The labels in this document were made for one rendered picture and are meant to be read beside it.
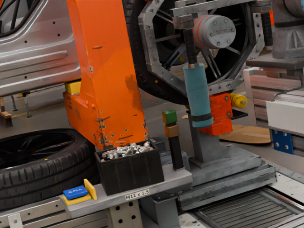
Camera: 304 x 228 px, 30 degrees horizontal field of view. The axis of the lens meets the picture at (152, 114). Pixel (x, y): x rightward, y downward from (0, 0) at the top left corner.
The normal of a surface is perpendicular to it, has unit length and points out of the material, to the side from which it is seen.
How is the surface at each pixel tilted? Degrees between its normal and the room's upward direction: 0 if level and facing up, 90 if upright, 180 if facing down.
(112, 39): 90
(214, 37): 90
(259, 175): 90
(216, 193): 90
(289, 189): 0
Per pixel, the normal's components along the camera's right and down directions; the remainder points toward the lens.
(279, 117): -0.88, 0.25
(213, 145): 0.34, 0.15
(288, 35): -0.56, -0.02
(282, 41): -0.76, -0.03
